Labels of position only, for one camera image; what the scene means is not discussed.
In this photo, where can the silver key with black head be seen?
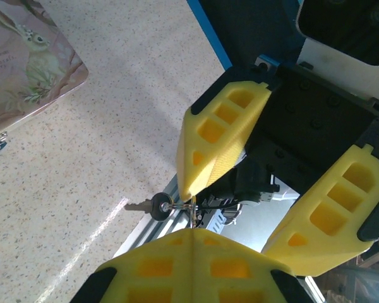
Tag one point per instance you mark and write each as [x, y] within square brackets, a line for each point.
[156, 206]

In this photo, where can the blue printed side panel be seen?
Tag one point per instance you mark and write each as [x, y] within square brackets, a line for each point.
[256, 25]

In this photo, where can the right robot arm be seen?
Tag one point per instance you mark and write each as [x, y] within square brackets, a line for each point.
[328, 60]

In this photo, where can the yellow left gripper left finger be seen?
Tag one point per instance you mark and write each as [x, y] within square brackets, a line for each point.
[151, 271]

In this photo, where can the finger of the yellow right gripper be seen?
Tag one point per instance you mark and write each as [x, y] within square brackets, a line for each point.
[328, 233]
[208, 151]

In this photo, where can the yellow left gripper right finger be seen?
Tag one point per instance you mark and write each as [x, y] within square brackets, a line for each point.
[240, 277]

